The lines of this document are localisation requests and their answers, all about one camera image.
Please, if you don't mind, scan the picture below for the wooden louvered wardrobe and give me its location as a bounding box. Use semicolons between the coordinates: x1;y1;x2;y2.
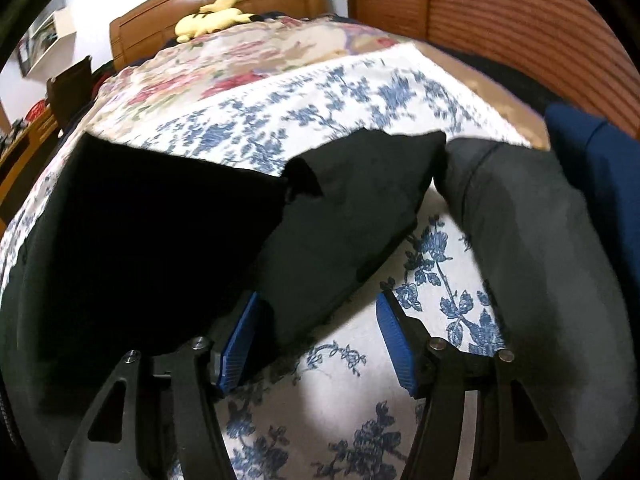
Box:
348;0;639;136

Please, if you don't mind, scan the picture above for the folded navy blue garment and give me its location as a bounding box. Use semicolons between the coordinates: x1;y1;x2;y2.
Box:
544;103;639;284

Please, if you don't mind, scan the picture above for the wooden bed headboard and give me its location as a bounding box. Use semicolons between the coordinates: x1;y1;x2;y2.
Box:
108;0;334;72

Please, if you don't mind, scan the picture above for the yellow plush toy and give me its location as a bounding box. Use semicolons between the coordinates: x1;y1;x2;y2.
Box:
174;0;254;44

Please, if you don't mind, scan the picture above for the white wall shelf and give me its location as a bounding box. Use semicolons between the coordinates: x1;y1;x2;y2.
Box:
15;0;76;78

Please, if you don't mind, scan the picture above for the black double-breasted coat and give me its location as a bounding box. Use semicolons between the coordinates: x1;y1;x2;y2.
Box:
1;129;446;478

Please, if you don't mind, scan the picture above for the dark wooden chair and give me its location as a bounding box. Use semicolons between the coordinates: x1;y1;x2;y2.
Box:
47;56;92;130

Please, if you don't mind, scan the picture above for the red floral beige blanket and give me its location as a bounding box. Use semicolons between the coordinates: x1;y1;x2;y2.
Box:
79;15;398;138

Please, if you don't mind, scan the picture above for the red basket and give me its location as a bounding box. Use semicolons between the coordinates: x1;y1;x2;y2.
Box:
24;99;47;124

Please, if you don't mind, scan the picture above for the blue floral white quilt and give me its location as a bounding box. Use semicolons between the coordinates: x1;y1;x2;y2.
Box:
1;44;525;479

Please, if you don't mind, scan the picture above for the long wooden desk cabinet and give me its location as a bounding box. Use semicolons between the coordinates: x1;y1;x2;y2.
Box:
1;106;60;232

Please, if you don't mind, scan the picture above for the folded grey garment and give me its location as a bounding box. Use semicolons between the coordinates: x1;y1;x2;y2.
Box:
435;138;638;479

